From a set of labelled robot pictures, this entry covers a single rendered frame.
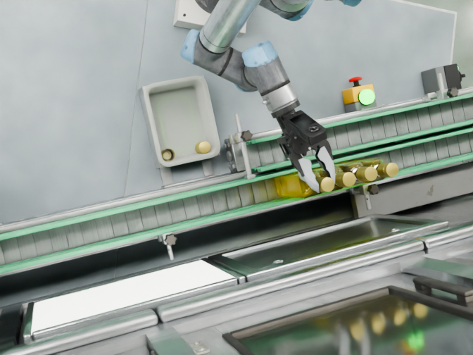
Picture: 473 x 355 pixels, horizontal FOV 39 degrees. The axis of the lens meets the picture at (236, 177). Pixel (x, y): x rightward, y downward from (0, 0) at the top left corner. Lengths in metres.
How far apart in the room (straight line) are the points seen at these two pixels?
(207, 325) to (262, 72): 0.60
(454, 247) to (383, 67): 0.86
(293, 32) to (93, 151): 0.68
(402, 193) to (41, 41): 1.08
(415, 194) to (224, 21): 0.82
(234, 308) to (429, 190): 0.95
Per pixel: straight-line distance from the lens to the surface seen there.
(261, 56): 1.50
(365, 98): 1.94
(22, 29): 1.87
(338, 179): 1.58
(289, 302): 1.24
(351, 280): 1.28
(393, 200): 1.94
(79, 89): 1.84
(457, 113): 2.06
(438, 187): 2.01
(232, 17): 1.46
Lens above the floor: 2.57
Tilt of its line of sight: 74 degrees down
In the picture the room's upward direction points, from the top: 89 degrees clockwise
